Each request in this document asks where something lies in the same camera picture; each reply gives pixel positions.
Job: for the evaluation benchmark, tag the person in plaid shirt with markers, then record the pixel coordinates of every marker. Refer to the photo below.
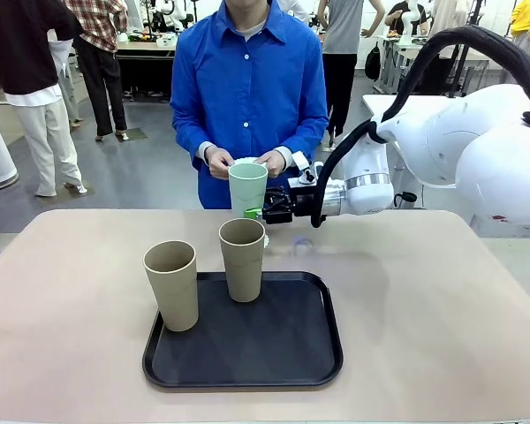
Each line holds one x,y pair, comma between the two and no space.
99,53

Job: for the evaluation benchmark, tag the person in blue shirt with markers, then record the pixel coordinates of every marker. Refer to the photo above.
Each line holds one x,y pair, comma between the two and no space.
247,88

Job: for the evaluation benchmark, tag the person's right forearm blue sleeve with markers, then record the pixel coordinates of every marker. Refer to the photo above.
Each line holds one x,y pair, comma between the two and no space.
192,141

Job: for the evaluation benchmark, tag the black backpack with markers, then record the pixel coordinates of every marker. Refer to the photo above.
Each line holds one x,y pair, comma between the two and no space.
373,64

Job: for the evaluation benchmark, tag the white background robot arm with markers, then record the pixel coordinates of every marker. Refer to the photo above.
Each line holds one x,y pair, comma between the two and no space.
411,22
170,15

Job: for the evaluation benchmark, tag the person in grey shirt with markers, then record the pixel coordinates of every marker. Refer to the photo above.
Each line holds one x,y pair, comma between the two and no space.
342,40

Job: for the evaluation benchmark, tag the tall brown cup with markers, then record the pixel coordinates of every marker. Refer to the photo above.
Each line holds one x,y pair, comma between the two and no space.
243,269
173,291

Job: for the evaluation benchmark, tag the background workbench with clutter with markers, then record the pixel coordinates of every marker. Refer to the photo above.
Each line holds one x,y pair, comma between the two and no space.
143,50

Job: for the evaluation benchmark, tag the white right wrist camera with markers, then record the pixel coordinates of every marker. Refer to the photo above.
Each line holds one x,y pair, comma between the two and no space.
301,161

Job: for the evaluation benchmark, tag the person's left hand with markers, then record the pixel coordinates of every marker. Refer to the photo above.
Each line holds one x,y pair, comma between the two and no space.
274,163

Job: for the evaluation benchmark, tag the tall mint green cup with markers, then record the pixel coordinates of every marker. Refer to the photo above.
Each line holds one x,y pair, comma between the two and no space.
247,190

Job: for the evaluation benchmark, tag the person's right hand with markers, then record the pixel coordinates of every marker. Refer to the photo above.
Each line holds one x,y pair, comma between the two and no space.
216,163

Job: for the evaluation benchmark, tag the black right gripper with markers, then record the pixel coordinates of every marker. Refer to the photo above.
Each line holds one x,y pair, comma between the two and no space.
304,201

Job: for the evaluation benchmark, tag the person's left forearm blue sleeve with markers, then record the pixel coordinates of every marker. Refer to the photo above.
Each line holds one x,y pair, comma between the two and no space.
307,141

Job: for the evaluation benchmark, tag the person in black top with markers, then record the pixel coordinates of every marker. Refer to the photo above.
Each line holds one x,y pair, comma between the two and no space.
26,66

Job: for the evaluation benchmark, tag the black plastic tray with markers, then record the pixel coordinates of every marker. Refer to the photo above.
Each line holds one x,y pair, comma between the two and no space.
265,349

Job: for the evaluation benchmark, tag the white background table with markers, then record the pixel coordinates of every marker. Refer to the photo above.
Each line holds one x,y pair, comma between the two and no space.
380,110

